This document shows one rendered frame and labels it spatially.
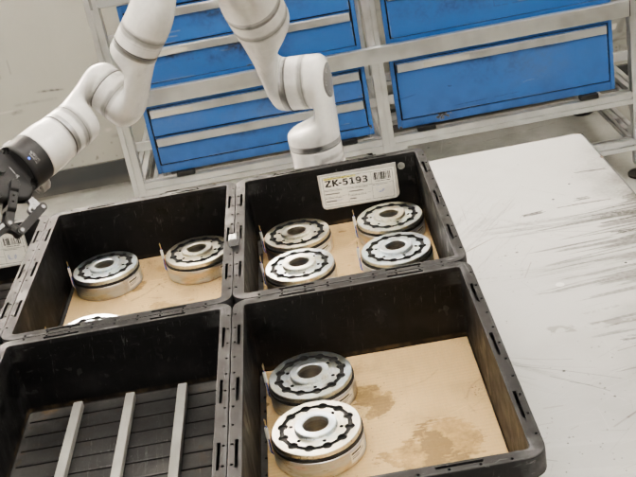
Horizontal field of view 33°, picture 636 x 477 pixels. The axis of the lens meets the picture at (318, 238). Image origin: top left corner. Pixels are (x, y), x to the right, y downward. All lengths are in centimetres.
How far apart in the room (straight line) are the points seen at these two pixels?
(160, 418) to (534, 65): 243
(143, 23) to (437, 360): 64
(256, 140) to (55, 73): 115
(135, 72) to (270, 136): 192
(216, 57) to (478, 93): 85
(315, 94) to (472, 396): 71
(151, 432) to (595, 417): 56
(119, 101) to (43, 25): 271
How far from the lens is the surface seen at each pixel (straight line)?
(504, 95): 356
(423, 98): 350
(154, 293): 163
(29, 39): 435
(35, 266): 161
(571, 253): 182
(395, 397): 128
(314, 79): 179
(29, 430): 141
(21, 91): 441
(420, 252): 153
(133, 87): 162
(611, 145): 370
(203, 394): 137
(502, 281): 176
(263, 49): 169
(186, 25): 339
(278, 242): 163
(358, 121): 350
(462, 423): 123
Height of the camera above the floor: 156
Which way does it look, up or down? 26 degrees down
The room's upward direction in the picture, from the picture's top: 11 degrees counter-clockwise
